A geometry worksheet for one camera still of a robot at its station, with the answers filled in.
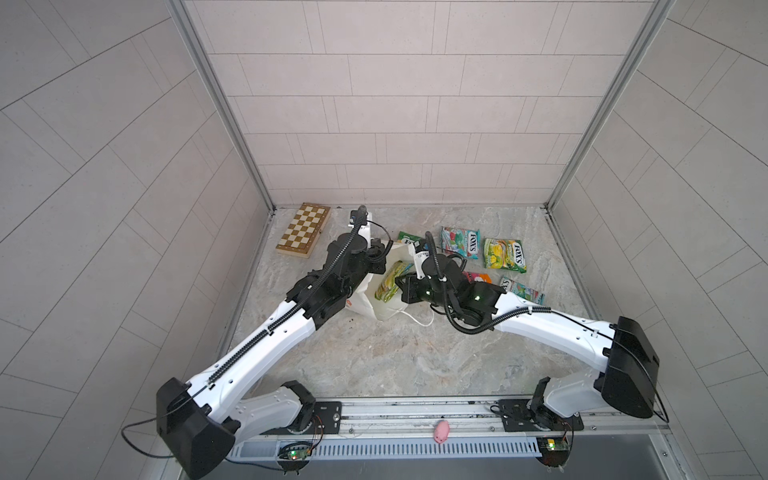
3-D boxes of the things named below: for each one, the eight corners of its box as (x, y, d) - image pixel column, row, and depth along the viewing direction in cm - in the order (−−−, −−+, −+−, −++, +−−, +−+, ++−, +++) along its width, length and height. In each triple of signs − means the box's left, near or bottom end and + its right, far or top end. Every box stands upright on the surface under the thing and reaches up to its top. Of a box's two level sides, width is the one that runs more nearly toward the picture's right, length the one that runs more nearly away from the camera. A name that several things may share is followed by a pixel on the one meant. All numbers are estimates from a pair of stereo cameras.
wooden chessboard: (278, 252, 104) (276, 247, 102) (304, 207, 118) (303, 201, 116) (308, 258, 103) (306, 253, 100) (331, 211, 117) (330, 206, 114)
